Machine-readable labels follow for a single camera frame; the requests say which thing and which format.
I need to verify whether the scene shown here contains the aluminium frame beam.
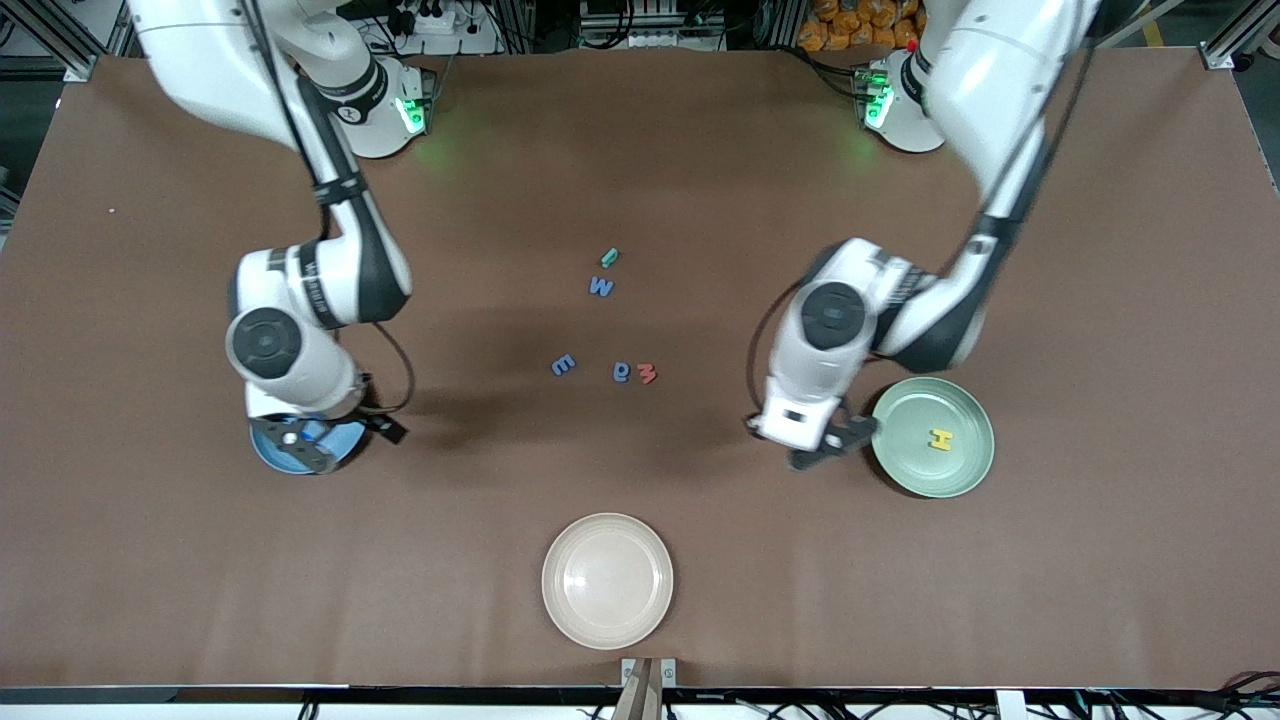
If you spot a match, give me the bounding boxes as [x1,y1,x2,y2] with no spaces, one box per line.
[0,0,136,83]
[1198,0,1280,73]

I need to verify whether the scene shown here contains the beige plate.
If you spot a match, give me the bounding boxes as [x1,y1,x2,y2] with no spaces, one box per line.
[541,512,674,651]

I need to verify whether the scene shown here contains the dark cable bundle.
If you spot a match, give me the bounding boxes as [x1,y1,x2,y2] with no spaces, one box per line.
[1085,672,1280,720]

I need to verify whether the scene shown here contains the light green plate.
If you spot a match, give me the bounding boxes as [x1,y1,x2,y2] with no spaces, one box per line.
[868,376,996,499]

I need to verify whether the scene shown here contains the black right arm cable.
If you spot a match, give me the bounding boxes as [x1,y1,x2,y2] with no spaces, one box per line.
[240,0,416,416]

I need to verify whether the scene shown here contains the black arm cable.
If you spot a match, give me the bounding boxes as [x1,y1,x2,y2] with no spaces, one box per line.
[240,0,416,416]
[746,30,1096,419]

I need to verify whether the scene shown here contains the orange snack bag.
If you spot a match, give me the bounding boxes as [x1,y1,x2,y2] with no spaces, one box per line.
[797,0,921,51]

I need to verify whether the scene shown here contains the long white power strip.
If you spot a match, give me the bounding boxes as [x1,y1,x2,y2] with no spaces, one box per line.
[578,0,729,53]

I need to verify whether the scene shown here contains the blue plate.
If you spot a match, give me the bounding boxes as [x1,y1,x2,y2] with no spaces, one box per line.
[249,418,370,476]

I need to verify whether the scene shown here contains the grey metal mount bracket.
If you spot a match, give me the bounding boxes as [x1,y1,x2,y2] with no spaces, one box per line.
[620,656,678,691]

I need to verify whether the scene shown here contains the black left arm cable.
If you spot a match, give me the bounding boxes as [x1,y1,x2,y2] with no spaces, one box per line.
[746,30,1096,419]

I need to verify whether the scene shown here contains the brown table mat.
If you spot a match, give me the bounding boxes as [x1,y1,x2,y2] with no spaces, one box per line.
[0,48,1280,691]

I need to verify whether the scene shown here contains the tan mount pole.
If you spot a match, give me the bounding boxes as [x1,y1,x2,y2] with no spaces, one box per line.
[610,660,664,720]

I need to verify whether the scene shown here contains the white power strip with plugs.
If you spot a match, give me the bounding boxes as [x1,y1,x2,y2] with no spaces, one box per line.
[385,0,501,56]

